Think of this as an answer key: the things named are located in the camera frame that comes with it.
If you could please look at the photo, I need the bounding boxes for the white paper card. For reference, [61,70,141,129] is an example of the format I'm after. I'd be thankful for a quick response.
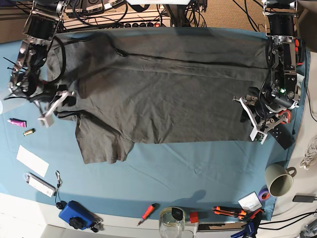
[16,145,49,178]

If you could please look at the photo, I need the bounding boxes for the blue black clamp bottom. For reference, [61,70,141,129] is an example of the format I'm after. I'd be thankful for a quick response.
[230,209,264,238]

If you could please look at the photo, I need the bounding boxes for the white packaged stick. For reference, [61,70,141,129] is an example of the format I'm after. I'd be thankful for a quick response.
[23,173,55,197]

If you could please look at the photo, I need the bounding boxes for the black lanyard with clip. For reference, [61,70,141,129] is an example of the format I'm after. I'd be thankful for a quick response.
[54,171,65,210]

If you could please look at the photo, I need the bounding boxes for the key bunch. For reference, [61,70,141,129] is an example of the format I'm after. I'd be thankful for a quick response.
[90,218,104,233]

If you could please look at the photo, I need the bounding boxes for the pink tube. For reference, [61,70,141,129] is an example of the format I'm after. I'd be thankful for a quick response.
[7,119,27,128]

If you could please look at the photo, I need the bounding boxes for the small red block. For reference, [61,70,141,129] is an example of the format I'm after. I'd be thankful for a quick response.
[189,212,199,224]

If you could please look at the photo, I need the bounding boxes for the red tape roll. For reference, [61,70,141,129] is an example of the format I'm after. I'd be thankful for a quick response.
[278,110,291,124]

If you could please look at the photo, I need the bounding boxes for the frosted plastic cup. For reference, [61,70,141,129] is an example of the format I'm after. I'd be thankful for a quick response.
[0,89,27,114]

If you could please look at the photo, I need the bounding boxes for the small brass battery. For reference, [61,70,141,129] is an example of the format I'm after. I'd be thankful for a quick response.
[23,128,36,136]

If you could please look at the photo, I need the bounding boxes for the white coiled cord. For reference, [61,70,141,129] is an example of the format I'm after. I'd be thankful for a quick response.
[300,135,317,171]

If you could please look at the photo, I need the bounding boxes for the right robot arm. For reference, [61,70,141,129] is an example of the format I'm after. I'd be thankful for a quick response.
[11,28,256,123]

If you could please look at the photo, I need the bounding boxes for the orange black clamp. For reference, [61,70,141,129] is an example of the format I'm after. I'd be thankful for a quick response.
[295,38,306,65]

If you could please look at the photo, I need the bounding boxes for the grey T-shirt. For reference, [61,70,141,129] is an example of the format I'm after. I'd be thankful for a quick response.
[55,32,266,164]

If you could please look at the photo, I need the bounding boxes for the white small box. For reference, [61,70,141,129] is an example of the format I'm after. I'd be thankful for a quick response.
[238,192,262,212]

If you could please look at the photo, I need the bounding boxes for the white patterned paper booklet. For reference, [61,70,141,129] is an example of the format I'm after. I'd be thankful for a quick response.
[297,73,305,91]

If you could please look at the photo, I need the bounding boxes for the black remote control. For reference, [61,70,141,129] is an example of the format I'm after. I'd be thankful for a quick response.
[269,124,294,150]

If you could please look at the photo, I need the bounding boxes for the orange black utility knife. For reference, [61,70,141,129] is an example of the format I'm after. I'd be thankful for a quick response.
[211,206,247,220]

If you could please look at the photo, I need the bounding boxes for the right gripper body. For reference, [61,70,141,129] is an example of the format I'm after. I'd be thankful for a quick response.
[3,83,59,109]

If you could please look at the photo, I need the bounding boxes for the beige mug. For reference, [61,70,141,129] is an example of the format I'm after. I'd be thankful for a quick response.
[264,164,297,197]

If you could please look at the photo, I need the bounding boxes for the black power adapter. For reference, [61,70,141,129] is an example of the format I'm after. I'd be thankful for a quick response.
[292,195,317,203]

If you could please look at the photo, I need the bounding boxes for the red handled screwdriver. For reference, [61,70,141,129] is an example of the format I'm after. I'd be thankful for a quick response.
[137,203,159,226]

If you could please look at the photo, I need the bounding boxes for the black power strip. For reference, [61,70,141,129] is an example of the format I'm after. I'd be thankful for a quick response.
[124,22,160,28]

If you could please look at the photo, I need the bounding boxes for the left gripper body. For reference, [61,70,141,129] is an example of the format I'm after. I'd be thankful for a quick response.
[255,89,300,129]

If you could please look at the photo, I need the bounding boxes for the blue table cloth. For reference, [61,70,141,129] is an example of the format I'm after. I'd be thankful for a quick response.
[0,26,311,222]

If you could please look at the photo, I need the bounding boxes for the blue box with knob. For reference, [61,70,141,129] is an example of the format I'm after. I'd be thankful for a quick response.
[58,201,95,230]

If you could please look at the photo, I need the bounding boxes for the clear glass jar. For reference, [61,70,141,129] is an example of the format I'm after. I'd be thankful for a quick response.
[159,207,186,238]

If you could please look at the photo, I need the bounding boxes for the black zip tie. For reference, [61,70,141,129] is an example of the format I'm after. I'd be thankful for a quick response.
[3,57,18,71]

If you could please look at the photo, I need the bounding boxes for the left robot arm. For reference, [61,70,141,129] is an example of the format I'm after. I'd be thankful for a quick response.
[241,0,303,133]

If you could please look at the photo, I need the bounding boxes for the purple tape roll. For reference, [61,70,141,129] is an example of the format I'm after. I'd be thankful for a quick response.
[258,188,270,202]

